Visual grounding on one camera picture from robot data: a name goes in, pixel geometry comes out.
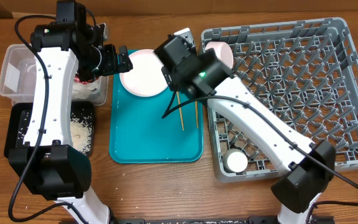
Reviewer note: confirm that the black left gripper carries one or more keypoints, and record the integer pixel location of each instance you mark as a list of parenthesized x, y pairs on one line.
[(111, 65)]

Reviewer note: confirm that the large pink plate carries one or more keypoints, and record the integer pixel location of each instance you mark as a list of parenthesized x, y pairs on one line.
[(146, 78)]

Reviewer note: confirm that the white tissue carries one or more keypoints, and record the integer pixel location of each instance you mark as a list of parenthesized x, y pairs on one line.
[(84, 90)]

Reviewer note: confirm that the red snack wrapper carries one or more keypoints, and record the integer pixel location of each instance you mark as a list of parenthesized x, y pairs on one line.
[(83, 82)]

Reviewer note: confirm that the wooden chopstick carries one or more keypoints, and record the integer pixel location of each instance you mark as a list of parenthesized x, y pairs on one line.
[(196, 114), (180, 111)]

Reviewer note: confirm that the rice grains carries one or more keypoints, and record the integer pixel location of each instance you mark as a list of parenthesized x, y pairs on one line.
[(81, 128)]

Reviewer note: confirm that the pink bowl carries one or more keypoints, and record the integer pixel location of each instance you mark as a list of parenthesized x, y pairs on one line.
[(223, 52)]

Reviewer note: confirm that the light green cup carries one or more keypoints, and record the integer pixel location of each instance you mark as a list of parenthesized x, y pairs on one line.
[(235, 160)]

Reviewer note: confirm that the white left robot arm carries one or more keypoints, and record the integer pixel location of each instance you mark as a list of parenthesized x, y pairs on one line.
[(66, 49)]

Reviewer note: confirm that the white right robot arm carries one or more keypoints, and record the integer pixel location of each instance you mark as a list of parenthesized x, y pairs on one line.
[(306, 167)]

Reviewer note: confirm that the grey dishwasher rack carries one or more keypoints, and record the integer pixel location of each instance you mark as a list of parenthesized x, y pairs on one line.
[(306, 72)]

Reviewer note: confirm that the teal plastic tray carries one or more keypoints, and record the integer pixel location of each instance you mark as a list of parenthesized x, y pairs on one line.
[(140, 135)]

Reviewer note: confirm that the black tray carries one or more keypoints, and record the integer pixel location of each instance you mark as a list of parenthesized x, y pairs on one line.
[(14, 121)]

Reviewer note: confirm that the clear plastic bin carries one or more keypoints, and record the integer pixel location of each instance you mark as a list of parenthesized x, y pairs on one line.
[(18, 77)]

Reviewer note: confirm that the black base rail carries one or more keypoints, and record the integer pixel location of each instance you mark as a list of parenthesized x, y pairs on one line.
[(249, 220)]

